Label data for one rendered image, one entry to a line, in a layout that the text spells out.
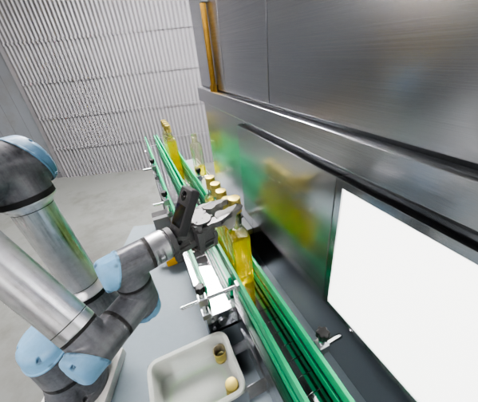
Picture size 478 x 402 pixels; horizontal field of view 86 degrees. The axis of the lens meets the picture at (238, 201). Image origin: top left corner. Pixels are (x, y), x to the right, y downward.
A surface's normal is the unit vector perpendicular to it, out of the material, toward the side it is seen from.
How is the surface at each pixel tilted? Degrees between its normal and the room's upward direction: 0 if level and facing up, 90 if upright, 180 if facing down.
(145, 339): 0
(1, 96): 90
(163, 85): 90
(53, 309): 53
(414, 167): 90
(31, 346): 7
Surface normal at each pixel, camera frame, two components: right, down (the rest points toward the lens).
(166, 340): -0.09, -0.85
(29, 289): 0.57, -0.31
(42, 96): 0.05, 0.51
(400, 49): -0.91, 0.28
